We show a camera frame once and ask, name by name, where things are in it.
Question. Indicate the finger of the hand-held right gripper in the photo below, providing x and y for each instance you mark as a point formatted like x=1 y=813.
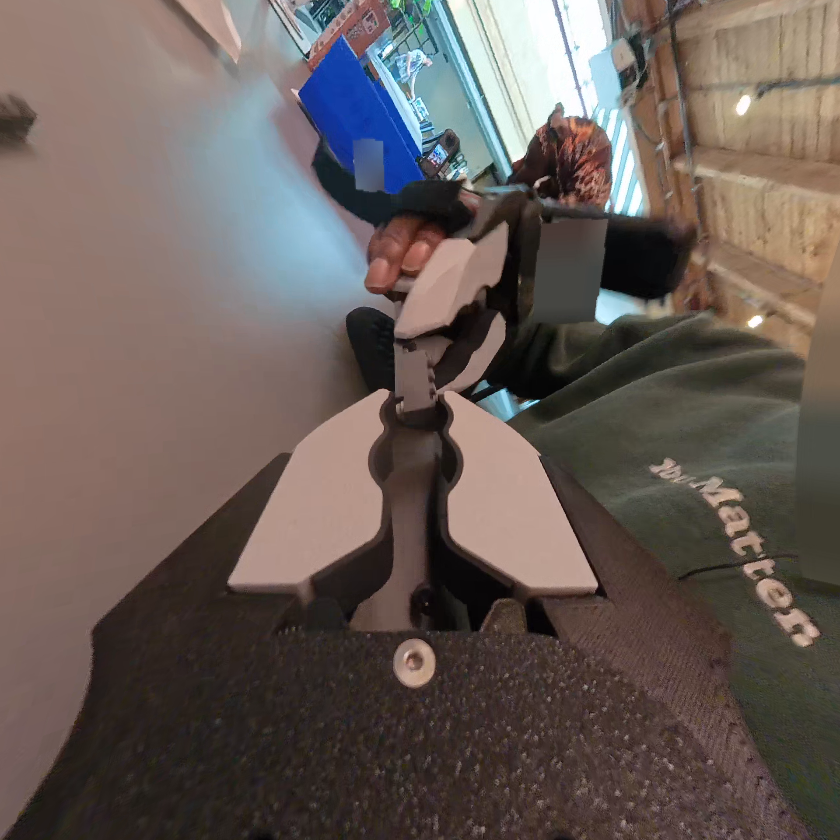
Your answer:
x=482 y=341
x=446 y=282

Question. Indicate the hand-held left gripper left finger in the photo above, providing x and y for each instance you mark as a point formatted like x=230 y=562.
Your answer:
x=308 y=505

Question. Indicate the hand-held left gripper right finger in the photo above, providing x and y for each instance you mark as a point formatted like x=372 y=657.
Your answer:
x=518 y=512

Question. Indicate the small light grey lego plate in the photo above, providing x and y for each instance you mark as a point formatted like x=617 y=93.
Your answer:
x=431 y=379

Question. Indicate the dark grey half-round lego plate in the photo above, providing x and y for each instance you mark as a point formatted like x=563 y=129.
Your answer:
x=410 y=380

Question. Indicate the person's right hand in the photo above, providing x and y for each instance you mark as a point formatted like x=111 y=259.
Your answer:
x=407 y=246

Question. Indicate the white framed window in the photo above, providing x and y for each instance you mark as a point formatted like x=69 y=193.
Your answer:
x=525 y=52

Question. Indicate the blue box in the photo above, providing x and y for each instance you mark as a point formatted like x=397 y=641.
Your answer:
x=341 y=98

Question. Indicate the orange box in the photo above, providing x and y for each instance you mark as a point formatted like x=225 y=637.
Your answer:
x=358 y=26

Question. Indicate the small camera with screen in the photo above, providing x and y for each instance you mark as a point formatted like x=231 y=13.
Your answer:
x=438 y=156

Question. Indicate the white wall box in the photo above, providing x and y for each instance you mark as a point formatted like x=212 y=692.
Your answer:
x=613 y=72

